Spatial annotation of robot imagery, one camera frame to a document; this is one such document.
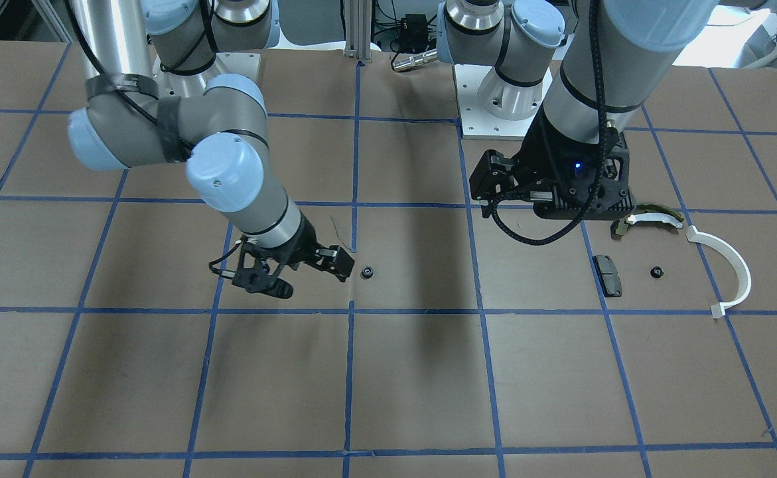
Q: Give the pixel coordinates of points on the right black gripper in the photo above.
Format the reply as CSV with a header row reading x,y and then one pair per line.
x,y
301,245

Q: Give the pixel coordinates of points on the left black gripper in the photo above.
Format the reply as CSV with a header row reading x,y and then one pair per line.
x,y
546,157

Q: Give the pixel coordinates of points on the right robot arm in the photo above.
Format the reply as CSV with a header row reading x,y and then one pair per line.
x,y
157,93

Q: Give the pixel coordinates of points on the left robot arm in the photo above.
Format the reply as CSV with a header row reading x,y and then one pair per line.
x,y
611,67

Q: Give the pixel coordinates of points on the black brake pad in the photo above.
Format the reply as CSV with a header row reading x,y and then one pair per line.
x,y
608,276

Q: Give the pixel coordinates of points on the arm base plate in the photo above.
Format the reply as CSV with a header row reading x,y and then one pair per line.
x,y
492,109
247,64

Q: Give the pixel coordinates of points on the aluminium frame post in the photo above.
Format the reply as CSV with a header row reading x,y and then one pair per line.
x,y
357,23

